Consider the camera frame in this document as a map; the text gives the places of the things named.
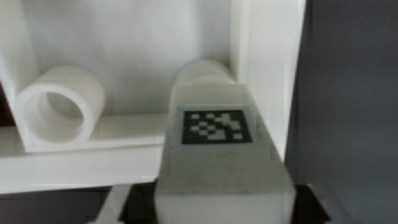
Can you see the white tagged leg block front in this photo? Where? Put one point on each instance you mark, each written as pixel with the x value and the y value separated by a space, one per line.
pixel 225 184

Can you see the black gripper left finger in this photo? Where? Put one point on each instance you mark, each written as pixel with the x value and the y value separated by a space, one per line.
pixel 129 205

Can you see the white front fence rail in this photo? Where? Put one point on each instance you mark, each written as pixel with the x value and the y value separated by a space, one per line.
pixel 68 170

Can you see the white chair seat block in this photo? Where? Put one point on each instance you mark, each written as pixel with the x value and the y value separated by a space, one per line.
pixel 91 56

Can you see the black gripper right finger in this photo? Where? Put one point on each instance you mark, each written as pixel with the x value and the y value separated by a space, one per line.
pixel 317 209

